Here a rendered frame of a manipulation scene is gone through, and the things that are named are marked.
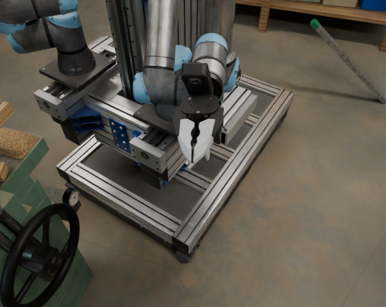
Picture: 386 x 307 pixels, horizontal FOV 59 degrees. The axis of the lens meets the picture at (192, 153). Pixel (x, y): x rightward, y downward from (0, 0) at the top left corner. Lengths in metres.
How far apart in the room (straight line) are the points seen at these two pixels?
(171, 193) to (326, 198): 0.90
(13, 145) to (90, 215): 0.98
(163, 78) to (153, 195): 1.00
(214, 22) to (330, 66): 2.17
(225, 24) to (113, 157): 1.15
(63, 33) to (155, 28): 0.61
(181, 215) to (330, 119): 1.36
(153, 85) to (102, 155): 1.18
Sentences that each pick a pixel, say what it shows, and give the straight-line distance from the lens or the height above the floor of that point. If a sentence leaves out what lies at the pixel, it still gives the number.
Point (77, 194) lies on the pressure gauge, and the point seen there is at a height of 0.66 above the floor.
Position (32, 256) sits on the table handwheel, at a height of 0.83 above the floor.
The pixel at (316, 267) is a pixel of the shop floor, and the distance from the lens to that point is 1.90.
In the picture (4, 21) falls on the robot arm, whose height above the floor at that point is 1.22.
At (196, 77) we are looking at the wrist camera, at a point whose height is 1.31.
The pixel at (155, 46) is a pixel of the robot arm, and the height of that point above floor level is 1.21.
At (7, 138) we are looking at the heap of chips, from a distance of 1.13.
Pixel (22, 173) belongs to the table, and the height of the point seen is 0.87.
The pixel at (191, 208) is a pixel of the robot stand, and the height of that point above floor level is 0.21.
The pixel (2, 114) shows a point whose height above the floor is 0.93.
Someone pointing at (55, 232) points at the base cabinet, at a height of 0.54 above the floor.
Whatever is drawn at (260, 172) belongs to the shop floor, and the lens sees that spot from 2.13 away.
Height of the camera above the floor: 1.66
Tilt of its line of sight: 49 degrees down
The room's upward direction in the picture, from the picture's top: straight up
